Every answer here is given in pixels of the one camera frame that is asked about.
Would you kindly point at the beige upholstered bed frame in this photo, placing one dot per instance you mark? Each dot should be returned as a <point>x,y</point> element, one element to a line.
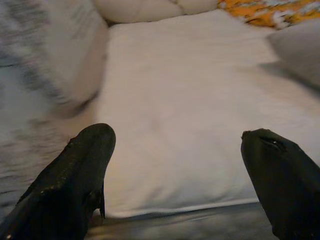
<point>175,225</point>

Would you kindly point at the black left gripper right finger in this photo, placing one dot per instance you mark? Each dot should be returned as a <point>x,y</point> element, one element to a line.
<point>287,185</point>

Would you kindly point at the white grey fuzzy blanket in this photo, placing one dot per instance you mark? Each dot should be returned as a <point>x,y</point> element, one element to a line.
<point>50,50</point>

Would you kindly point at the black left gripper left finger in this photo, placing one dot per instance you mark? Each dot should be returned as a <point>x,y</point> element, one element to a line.
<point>65,180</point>

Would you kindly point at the beige long pillow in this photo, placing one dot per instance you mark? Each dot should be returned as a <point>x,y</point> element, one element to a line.
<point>150,10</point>

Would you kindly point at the white quilted mattress pad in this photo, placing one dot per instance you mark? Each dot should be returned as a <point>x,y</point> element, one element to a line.
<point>175,100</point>

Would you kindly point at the yellow egg print blanket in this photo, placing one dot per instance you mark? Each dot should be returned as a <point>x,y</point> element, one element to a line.
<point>262,15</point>

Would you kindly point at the grey pillow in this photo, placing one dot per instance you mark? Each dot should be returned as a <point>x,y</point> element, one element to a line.
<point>300,50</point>

